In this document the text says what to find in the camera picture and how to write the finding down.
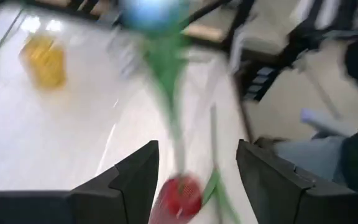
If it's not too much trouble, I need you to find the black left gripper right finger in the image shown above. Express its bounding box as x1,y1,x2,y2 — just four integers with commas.
236,139,358,224

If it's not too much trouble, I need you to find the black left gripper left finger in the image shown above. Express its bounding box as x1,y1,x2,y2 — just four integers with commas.
0,139,160,224

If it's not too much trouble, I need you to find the white and blue artificial tulip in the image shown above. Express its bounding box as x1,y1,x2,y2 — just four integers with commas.
118,0,195,178

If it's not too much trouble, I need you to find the red ribbed glass vase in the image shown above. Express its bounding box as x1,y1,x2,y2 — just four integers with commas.
149,173,204,224

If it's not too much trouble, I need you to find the yellow glass vase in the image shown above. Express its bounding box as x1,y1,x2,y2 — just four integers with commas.
19,30,68,91

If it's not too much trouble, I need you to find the person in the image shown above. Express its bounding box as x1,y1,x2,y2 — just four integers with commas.
255,123,358,192

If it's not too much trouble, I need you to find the black drawer unit with labels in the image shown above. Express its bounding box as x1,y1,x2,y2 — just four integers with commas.
241,60,284,103

